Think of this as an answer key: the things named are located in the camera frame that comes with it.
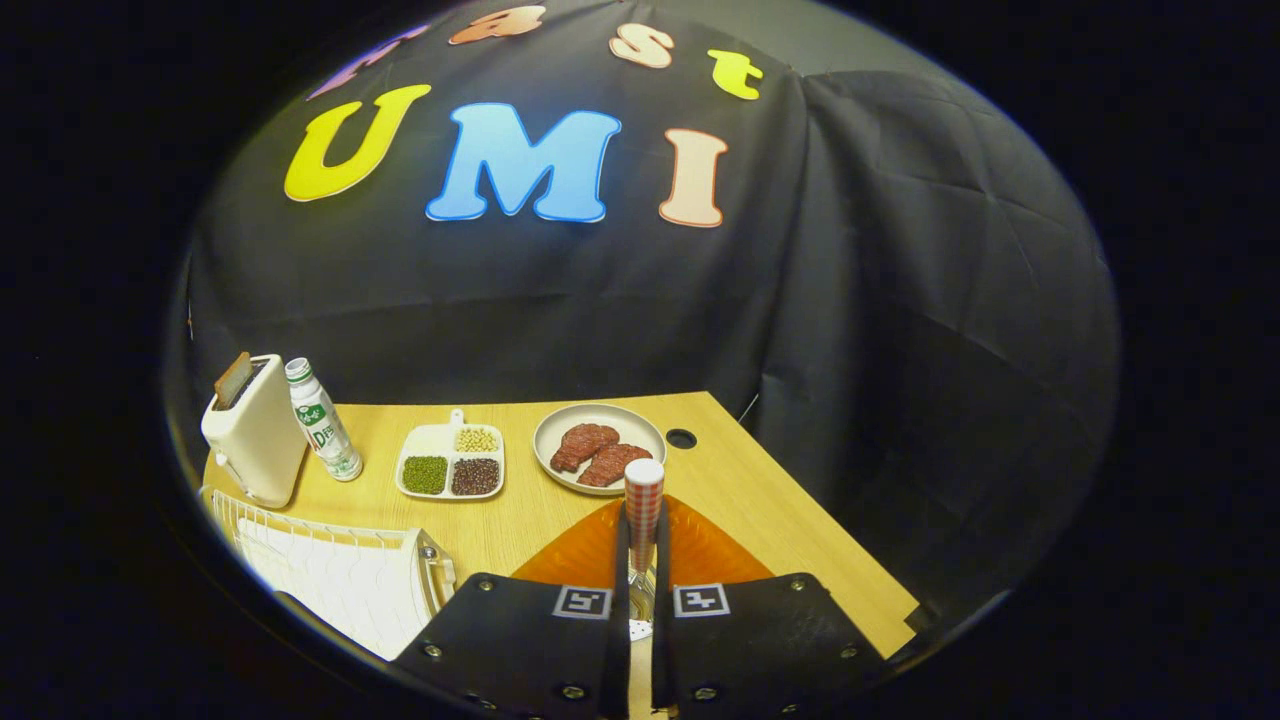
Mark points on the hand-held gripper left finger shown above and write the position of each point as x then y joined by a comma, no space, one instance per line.
520,640

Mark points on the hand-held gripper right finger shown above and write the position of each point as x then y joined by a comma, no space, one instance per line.
760,640

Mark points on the beige plate with meat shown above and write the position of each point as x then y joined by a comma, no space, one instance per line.
620,425

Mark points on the dark red beans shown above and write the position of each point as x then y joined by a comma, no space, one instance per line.
475,477

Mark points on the white drip tray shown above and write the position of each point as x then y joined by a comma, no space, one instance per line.
340,590

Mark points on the green mung beans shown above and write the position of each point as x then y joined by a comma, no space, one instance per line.
425,475

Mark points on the red meat slice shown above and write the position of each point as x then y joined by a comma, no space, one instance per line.
582,445
615,465

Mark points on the yellow soybeans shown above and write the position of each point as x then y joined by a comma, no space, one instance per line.
477,440

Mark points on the white divided tray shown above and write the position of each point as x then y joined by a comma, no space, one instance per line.
430,440

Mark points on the white bottle with green label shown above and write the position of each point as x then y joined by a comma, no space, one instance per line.
320,420

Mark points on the white toaster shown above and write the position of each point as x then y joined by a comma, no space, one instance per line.
255,440

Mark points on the black backdrop cloth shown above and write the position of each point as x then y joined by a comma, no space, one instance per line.
850,300

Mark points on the brown bread slice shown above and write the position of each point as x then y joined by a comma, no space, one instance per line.
232,380

